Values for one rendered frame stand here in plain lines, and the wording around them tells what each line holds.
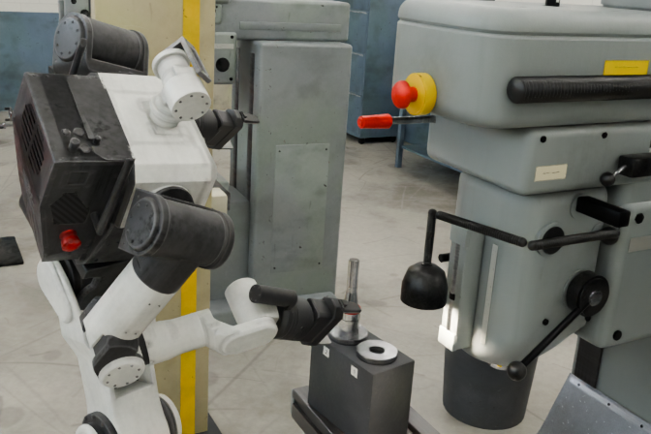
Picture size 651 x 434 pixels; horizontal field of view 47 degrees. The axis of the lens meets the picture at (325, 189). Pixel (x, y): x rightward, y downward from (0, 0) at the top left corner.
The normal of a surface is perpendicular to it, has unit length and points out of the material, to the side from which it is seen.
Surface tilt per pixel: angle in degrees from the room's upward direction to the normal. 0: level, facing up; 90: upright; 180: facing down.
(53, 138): 35
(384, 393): 90
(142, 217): 68
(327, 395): 90
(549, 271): 90
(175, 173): 76
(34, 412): 0
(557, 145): 90
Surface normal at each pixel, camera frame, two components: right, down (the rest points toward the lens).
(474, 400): -0.50, 0.28
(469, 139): -0.88, 0.08
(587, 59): 0.47, 0.28
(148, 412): 0.65, -0.26
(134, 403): 0.70, -0.04
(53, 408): 0.06, -0.96
